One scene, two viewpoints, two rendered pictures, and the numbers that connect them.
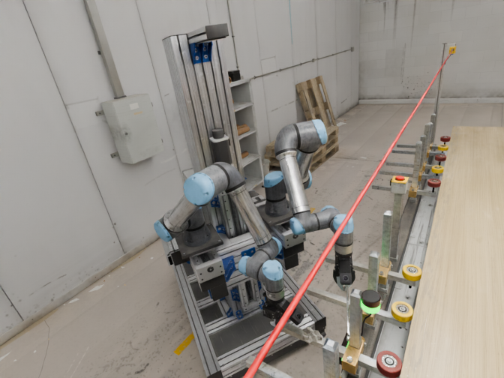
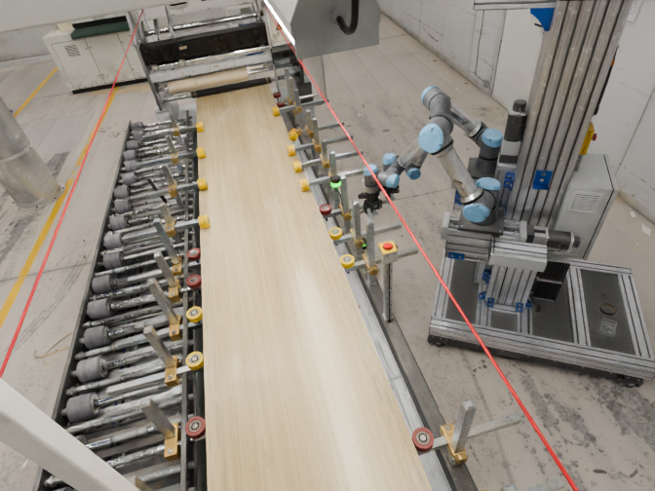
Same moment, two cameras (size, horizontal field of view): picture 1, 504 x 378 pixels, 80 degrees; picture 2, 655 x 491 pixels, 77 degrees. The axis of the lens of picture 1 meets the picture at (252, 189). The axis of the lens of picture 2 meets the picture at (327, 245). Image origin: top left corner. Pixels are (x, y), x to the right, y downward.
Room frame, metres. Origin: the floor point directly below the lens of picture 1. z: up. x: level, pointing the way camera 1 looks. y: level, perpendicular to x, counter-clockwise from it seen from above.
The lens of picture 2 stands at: (2.09, -1.90, 2.48)
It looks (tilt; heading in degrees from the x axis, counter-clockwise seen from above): 42 degrees down; 134
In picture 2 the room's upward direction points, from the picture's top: 8 degrees counter-clockwise
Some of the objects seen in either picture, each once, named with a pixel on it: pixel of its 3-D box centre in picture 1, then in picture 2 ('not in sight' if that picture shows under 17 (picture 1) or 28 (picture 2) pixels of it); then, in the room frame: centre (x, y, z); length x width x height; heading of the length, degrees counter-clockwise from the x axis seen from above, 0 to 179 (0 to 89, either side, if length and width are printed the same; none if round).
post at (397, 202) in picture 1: (396, 226); (388, 290); (1.36, -0.76, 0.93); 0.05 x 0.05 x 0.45; 53
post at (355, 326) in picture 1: (355, 338); (345, 207); (0.75, -0.30, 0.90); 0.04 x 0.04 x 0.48; 53
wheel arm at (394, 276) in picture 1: (367, 269); (381, 259); (1.16, -0.52, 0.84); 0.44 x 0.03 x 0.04; 53
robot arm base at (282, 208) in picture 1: (276, 202); (482, 209); (1.55, -0.13, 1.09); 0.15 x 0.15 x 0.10
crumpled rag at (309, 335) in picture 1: (311, 334); not in sight; (0.82, -0.15, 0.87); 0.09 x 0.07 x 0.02; 53
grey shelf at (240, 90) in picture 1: (226, 146); not in sight; (3.87, 0.25, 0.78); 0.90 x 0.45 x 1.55; 140
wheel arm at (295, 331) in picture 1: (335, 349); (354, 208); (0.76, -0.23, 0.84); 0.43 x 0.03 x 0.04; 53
